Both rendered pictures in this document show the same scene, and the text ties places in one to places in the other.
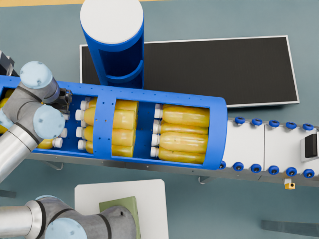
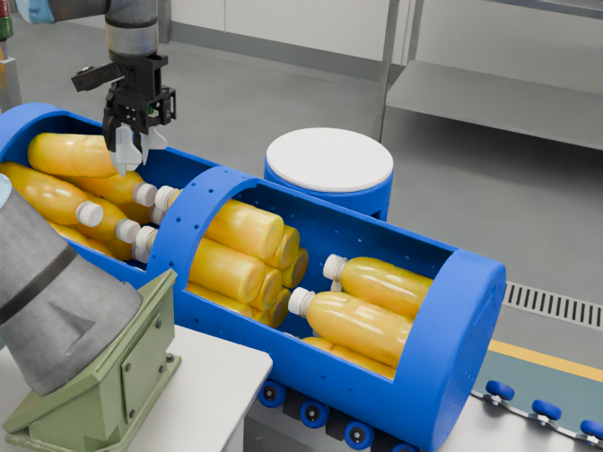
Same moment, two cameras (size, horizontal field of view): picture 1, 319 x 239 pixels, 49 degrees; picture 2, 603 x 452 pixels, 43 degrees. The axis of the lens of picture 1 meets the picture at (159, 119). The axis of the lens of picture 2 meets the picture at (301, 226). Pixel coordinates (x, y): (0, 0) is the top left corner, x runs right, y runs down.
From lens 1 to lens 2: 0.89 m
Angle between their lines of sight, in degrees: 44
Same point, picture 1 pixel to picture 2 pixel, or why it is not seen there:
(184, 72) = not seen: outside the picture
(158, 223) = (199, 432)
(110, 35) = (310, 176)
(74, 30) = not seen: hidden behind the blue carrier
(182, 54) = not seen: hidden behind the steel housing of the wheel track
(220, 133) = (467, 286)
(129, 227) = (117, 300)
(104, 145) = (179, 241)
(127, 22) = (354, 170)
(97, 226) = (44, 226)
